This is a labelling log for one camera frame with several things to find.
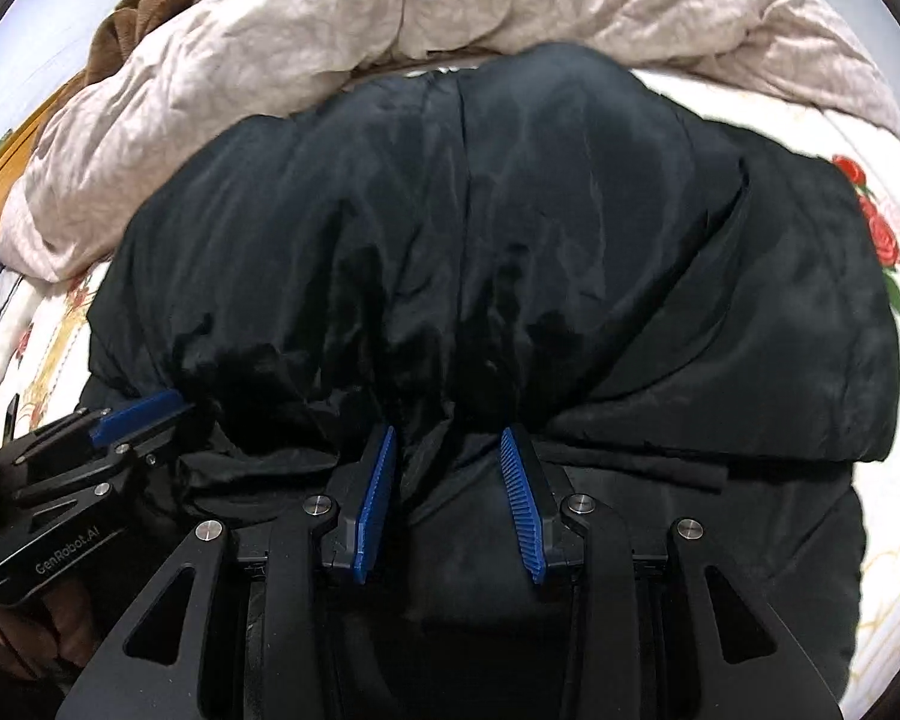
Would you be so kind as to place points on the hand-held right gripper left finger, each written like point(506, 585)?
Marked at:
point(375, 499)

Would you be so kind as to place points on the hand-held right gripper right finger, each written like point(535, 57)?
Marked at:
point(521, 510)

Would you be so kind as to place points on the wooden headboard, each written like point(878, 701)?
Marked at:
point(0, 180)

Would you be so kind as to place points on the grey white pillow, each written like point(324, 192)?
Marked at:
point(4, 300)

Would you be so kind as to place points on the black puffer jacket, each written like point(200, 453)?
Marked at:
point(495, 240)

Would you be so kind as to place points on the brown fleece blanket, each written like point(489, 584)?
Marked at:
point(135, 22)

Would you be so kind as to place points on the person's left hand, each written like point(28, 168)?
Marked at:
point(71, 622)

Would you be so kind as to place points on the black smartphone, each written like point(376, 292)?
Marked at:
point(11, 420)

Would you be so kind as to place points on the rose print bedsheet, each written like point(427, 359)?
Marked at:
point(892, 540)

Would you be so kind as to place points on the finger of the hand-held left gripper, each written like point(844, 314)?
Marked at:
point(82, 481)
point(139, 416)

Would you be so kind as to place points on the beige crumpled duvet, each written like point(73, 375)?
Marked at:
point(270, 52)

